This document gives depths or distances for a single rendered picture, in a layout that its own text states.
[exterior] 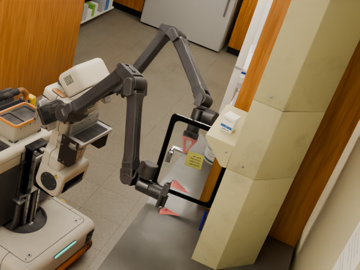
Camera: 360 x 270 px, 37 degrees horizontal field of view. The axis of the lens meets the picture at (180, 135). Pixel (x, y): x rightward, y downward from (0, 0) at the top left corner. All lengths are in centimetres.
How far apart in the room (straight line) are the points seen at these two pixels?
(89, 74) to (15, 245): 110
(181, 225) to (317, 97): 89
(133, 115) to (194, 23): 501
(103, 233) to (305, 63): 225
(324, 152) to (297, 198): 26
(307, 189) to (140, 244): 76
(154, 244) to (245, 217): 42
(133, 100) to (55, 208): 138
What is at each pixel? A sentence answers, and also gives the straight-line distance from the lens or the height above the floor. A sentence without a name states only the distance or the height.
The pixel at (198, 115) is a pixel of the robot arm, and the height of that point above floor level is 137.
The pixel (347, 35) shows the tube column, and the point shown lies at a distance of 189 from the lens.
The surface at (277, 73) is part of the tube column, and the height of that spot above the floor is 183.
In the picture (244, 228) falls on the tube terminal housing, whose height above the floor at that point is 116.
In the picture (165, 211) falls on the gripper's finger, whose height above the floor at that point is 115.
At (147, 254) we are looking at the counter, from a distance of 226.
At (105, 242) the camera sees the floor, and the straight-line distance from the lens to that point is 365.
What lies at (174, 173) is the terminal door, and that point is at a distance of 246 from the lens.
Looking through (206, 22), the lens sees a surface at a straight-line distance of 708.
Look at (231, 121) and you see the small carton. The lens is 204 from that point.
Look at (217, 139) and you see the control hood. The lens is 199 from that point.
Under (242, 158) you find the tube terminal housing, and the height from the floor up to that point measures 148.
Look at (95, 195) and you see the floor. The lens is 400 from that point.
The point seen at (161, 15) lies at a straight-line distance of 725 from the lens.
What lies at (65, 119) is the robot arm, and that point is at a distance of 239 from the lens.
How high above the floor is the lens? 246
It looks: 30 degrees down
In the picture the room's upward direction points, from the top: 18 degrees clockwise
